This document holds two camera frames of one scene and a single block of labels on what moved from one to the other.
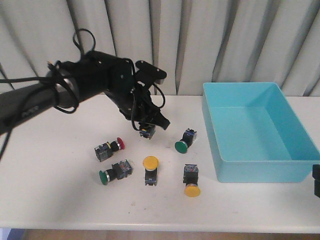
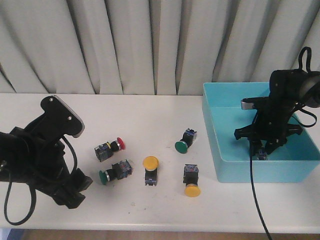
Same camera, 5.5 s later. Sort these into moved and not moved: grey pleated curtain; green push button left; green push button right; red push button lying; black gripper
Moved: black gripper
Not moved: red push button lying; green push button right; grey pleated curtain; green push button left
